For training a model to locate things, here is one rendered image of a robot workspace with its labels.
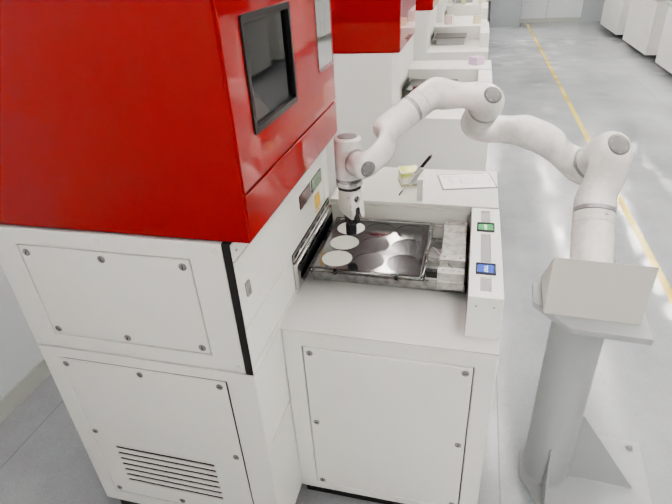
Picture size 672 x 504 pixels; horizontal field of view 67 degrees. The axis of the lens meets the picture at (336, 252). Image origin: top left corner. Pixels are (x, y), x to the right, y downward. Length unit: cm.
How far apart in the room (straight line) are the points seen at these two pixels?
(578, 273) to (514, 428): 101
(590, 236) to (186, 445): 138
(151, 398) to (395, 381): 73
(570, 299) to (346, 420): 78
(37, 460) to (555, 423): 207
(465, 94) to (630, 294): 74
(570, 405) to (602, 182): 74
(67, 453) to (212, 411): 112
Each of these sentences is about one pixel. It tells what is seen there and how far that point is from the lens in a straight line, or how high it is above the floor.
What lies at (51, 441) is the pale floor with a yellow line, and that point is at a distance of 268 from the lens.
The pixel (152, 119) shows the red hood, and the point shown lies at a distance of 113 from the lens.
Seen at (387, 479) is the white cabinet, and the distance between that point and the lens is 193.
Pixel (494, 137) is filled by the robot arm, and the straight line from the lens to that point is 175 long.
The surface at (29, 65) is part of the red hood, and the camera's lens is 127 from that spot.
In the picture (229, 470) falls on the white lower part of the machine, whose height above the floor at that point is 39.
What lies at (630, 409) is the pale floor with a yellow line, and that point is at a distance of 264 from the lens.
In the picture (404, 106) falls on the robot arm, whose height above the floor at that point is 135.
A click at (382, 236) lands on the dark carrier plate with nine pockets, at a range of 181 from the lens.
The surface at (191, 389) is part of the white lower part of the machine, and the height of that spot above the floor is 73.
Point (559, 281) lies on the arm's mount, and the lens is 158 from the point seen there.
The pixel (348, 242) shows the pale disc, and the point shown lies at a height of 90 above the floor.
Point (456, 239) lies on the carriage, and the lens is 184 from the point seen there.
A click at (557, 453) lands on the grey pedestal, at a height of 20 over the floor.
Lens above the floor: 177
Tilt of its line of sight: 30 degrees down
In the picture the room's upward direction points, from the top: 4 degrees counter-clockwise
